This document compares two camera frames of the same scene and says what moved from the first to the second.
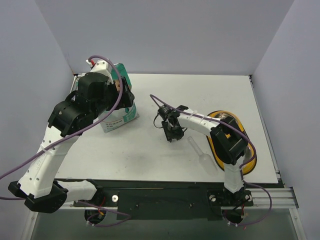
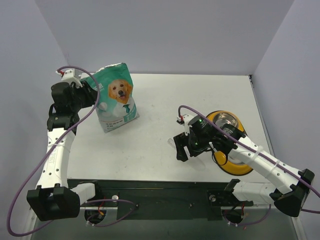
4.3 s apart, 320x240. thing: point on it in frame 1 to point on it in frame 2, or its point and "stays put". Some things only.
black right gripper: (172, 128) to (183, 144)
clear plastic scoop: (205, 159) to (194, 162)
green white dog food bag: (120, 116) stays put
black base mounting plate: (173, 200) stays put
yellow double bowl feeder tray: (249, 159) stays put
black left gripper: (126, 96) to (88, 92)
